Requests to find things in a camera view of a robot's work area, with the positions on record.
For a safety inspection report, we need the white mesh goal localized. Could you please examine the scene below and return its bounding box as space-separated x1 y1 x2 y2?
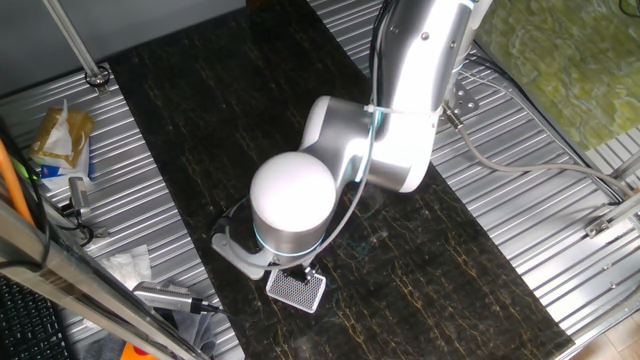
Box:
264 267 327 315

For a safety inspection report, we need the aluminium profile bar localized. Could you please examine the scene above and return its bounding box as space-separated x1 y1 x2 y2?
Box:
583 149 640 240

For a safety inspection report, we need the orange tube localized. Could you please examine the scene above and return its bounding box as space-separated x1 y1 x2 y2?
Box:
0 137 36 229

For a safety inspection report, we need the black usb cable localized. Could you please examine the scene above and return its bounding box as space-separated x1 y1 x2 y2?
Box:
189 297 239 320

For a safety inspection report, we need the yellow tissue pack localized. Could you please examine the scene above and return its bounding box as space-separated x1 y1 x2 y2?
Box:
28 98 96 170

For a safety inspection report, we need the black gold-veined marble mat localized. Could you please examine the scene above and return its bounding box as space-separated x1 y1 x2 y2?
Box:
107 0 576 360

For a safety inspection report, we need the white blue tissue pack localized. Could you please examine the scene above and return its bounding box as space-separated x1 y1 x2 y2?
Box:
37 142 94 192

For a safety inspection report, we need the black keyboard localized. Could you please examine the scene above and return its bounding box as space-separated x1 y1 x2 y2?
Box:
0 273 74 360

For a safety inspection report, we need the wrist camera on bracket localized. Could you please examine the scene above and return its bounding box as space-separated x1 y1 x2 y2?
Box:
209 212 277 281

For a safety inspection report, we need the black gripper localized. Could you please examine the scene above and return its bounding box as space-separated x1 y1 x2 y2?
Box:
285 263 318 284

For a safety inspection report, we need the orange emergency stop button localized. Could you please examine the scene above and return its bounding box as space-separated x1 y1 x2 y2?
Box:
119 342 164 360

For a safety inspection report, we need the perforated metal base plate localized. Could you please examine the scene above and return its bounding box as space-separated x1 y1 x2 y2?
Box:
447 79 481 121

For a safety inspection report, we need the aluminium stand pole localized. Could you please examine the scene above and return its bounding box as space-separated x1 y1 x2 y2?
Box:
42 0 112 97

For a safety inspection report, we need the crumpled white tissue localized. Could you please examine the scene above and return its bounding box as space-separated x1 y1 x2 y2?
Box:
97 243 154 291

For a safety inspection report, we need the metal frame bar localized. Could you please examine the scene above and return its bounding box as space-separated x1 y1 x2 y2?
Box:
0 197 211 360

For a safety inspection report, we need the thick black cable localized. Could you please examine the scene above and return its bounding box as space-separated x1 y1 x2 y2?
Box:
0 117 54 274

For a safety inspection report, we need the grey cable with metal connector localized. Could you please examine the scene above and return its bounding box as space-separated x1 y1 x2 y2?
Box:
440 102 640 201

